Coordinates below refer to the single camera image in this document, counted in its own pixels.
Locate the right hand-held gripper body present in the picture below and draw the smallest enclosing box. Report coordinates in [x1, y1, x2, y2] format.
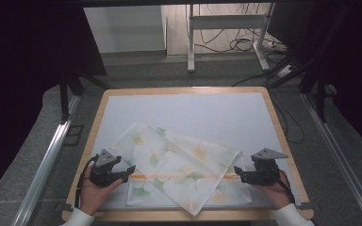
[247, 147, 289, 186]

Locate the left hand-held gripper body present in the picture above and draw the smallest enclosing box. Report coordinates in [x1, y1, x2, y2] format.
[89, 149, 123, 188]

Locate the white leaf print cloth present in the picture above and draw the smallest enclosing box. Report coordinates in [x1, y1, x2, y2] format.
[110, 121, 255, 218]

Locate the person's left hand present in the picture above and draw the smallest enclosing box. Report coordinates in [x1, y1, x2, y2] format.
[79, 165, 124, 217]

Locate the person's right hand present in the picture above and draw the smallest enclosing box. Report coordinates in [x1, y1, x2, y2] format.
[252, 169, 292, 210]

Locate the pale blue table mat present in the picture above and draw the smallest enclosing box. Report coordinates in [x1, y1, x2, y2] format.
[89, 91, 304, 211]

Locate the black metal stand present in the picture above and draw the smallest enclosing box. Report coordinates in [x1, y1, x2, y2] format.
[58, 70, 112, 124]
[268, 3, 353, 124]

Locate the white power strip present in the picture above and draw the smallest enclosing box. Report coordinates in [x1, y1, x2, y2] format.
[276, 64, 296, 79]

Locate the dark curtain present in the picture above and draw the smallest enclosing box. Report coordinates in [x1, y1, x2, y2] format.
[0, 0, 107, 205]
[295, 0, 362, 159]

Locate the white cabinet panel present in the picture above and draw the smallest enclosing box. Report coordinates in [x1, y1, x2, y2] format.
[83, 5, 167, 54]

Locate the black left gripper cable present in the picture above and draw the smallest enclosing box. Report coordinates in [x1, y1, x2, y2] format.
[74, 154, 100, 210]

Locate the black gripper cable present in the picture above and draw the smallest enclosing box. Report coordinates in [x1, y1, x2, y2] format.
[275, 170, 297, 205]
[74, 154, 100, 210]

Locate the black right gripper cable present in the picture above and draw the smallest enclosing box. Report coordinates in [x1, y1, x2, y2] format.
[275, 170, 297, 205]

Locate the thin black floor cable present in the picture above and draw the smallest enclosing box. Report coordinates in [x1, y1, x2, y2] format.
[271, 90, 306, 145]

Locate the aluminium rail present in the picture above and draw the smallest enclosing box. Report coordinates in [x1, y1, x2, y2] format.
[301, 92, 362, 226]
[11, 93, 82, 226]

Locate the tangle of black floor cables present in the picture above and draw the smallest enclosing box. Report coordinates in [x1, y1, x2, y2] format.
[192, 3, 286, 55]

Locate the white metal desk frame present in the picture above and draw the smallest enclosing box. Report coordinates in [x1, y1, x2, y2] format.
[187, 3, 276, 73]

